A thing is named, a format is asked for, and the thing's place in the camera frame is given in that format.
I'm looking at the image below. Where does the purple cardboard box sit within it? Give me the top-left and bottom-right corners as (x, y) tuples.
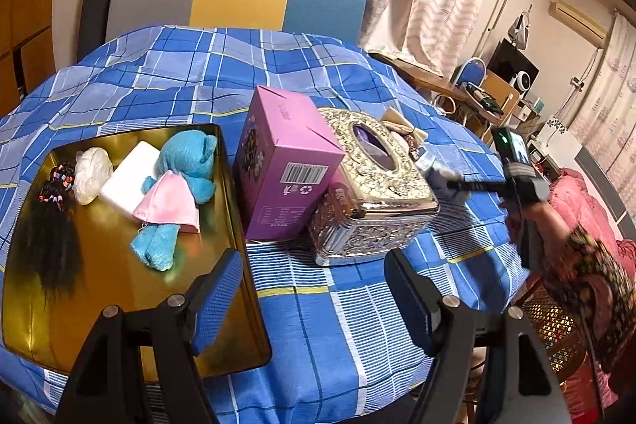
(233, 86), (346, 241)

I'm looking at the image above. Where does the blue plush toy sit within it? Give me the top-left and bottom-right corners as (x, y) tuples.
(130, 130), (219, 273)

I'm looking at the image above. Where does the black monitor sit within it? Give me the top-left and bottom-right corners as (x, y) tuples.
(487, 39), (540, 87)

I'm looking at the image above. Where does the printed side curtain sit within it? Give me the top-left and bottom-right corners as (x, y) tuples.
(566, 12), (636, 186)

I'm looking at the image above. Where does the wooden desk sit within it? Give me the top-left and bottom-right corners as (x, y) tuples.
(370, 51), (463, 107)

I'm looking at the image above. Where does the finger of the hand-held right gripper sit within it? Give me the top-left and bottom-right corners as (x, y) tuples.
(427, 166), (508, 201)

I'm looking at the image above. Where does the beige fabric bow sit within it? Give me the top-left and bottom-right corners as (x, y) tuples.
(380, 108), (429, 149)

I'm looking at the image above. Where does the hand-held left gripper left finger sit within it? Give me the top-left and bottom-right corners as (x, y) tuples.
(54, 248), (244, 424)

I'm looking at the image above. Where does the wall air conditioner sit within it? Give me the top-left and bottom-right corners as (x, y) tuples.
(549, 1), (609, 50)

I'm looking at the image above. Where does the wicker chair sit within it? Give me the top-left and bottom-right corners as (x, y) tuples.
(522, 290), (587, 375)

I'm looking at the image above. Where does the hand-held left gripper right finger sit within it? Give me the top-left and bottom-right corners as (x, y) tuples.
(384, 249), (572, 424)

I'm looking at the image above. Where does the ornate gold tissue box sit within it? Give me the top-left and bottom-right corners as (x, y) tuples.
(308, 107), (440, 266)

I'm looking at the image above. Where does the blue plaid tablecloth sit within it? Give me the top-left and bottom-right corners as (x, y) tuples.
(0, 25), (532, 415)

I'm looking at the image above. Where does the wooden wardrobe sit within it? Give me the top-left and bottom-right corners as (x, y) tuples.
(0, 0), (70, 117)

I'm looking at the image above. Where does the garment steamer stand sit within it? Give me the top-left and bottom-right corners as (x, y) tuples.
(477, 0), (542, 57)

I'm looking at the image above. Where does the black wig with beads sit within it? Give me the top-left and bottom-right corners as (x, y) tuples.
(10, 163), (83, 306)

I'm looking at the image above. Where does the white sponge block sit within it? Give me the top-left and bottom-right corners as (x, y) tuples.
(99, 141), (165, 216)

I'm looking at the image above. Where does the person's right hand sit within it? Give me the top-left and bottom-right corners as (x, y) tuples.
(499, 198), (567, 268)

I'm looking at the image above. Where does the gold metal tray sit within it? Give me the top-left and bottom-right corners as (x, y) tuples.
(0, 123), (271, 375)

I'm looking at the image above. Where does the blue metal chair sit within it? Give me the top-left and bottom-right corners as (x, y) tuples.
(454, 59), (486, 88)

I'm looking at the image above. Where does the pink blanket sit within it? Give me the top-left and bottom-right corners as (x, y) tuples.
(547, 168), (636, 256)

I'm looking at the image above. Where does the white plastic bag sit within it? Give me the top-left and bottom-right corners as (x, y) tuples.
(74, 147), (114, 205)

